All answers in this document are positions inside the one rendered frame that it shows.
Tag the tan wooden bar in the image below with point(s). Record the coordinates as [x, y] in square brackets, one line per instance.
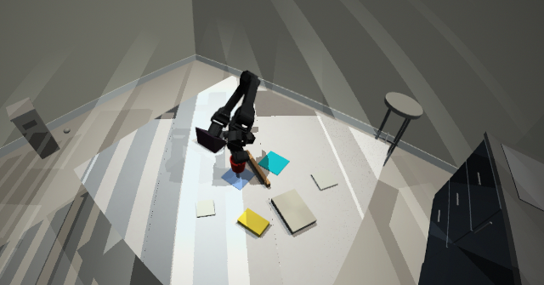
[260, 173]

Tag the yellow rectangular block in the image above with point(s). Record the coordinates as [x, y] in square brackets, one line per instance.
[253, 222]

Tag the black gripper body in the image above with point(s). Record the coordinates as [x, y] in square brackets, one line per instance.
[240, 156]

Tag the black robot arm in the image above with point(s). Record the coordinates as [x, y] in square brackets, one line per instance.
[244, 114]

